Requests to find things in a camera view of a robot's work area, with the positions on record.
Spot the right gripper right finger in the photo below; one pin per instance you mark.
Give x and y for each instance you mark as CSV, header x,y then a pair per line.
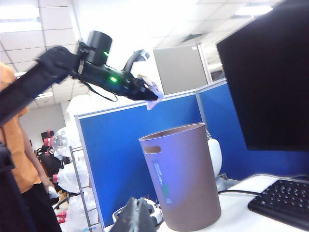
x,y
144,222

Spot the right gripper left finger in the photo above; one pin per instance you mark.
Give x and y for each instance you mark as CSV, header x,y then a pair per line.
x,y
128,220

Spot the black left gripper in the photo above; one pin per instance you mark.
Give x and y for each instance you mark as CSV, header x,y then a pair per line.
x,y
116,82

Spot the large white paper ball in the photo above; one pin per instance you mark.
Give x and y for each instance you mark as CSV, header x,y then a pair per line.
x,y
153,104

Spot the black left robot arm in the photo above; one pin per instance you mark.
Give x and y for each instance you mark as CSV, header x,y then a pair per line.
x,y
36,79

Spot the white desk fan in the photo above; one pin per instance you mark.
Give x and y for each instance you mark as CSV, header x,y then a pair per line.
x,y
154,210

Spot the grey partition panel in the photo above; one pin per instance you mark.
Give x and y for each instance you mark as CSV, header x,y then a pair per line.
x,y
178,70

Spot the brown waste bin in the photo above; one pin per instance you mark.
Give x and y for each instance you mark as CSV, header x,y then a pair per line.
x,y
183,174

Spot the white plastic bag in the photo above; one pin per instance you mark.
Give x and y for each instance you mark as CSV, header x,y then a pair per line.
x,y
70,177

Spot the white rounded desk appliance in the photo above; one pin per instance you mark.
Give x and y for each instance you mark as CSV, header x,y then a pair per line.
x,y
215,157

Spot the clear plastic bag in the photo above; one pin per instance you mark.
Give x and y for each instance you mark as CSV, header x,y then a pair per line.
x,y
61,140

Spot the person in orange shirt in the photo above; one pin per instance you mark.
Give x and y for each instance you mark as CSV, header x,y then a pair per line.
x,y
21,157

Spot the black computer monitor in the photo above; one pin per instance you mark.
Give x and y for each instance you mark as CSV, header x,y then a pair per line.
x,y
270,79

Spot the ceiling light panel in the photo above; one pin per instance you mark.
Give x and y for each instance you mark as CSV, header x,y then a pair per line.
x,y
19,19
253,10

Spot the black computer keyboard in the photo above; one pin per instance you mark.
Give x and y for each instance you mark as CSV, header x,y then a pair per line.
x,y
282,203

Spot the grey partition post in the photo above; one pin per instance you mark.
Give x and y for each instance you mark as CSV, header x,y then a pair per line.
x,y
200,108

